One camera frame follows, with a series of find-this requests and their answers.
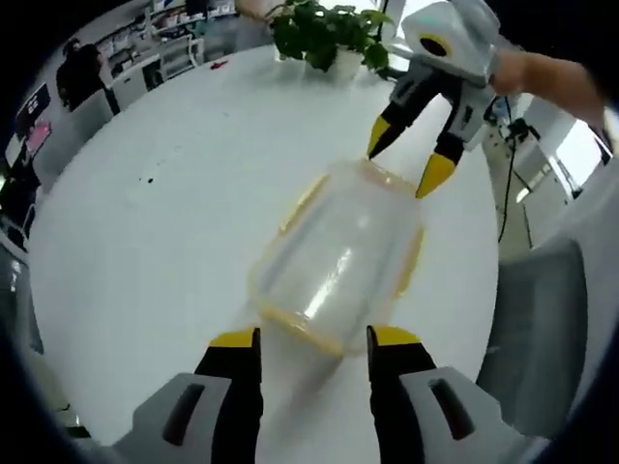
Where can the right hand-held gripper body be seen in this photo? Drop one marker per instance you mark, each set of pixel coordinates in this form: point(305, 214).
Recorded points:
point(459, 38)

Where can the small red object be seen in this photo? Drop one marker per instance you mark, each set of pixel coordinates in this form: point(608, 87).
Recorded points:
point(218, 64)

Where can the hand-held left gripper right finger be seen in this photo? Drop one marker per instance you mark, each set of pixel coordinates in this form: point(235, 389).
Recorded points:
point(435, 401)

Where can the monitor with pink screen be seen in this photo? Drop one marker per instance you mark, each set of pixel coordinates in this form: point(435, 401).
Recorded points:
point(35, 121)

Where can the grey office chair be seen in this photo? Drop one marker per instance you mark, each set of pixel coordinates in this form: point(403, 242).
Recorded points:
point(532, 328)

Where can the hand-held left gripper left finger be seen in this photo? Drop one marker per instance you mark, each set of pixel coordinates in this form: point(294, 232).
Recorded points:
point(193, 401)

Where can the white shelf cabinet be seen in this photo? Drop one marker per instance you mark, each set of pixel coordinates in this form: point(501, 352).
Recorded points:
point(159, 58)

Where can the clear plastic buckle container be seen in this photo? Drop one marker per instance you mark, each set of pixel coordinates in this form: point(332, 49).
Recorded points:
point(338, 261)

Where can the green potted plant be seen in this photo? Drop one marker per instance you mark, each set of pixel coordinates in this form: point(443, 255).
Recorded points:
point(319, 29)

